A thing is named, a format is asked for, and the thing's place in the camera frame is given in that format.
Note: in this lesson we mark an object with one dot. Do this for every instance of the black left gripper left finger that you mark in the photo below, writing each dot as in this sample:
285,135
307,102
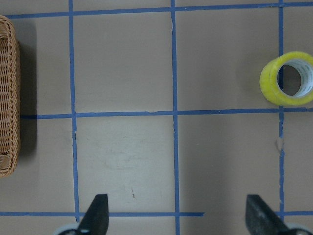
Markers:
96,219

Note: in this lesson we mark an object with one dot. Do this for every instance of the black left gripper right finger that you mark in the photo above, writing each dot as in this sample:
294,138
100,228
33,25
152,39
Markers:
260,219

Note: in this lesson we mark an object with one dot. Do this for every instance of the yellow tape roll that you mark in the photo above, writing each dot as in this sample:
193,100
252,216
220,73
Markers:
303,63

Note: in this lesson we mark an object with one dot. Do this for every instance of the brown wicker basket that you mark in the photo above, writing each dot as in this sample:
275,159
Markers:
10,101

